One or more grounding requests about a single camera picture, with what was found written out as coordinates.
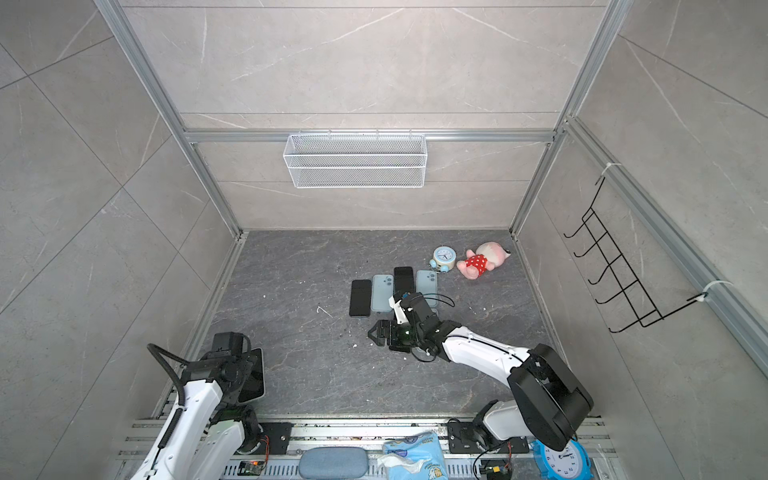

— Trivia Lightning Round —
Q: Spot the round blue clock device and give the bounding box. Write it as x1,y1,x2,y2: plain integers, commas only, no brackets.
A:
530,440,594,480

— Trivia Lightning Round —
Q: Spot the cased phone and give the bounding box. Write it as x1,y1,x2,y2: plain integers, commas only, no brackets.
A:
393,266,416,297
238,348,265,403
349,279,372,318

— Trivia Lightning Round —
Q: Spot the white wire mesh basket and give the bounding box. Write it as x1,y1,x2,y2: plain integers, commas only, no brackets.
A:
283,133,428,189

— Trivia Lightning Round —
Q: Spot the blue cream alarm clock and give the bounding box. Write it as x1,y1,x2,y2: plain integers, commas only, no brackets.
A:
429,245,457,273

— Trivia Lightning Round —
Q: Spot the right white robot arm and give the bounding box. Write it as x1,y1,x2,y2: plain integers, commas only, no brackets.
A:
368,292,594,452

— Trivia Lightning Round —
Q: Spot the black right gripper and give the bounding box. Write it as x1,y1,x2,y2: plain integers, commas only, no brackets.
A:
367,320,426,347

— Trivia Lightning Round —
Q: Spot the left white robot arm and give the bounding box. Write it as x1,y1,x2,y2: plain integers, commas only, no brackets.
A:
133,332,267,479

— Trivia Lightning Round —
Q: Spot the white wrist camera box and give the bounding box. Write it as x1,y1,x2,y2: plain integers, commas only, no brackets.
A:
388,296,409,325

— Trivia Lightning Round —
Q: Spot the blue tissue pack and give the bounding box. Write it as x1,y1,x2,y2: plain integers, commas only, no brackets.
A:
377,431,448,480

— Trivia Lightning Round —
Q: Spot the light blue phone case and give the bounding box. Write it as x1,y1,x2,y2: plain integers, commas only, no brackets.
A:
415,270,439,311
371,274,394,313

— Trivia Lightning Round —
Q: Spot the grey blue cushion pad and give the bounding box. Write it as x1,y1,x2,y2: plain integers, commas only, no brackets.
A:
298,447,369,480

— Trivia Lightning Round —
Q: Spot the black wire hook rack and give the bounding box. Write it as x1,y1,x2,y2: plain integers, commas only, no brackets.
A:
562,176,710,335

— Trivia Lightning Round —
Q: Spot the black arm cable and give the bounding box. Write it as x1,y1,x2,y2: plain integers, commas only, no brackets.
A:
146,343,193,391

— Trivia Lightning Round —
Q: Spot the pink plush pig toy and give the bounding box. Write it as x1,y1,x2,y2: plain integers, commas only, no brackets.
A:
456,242,511,280

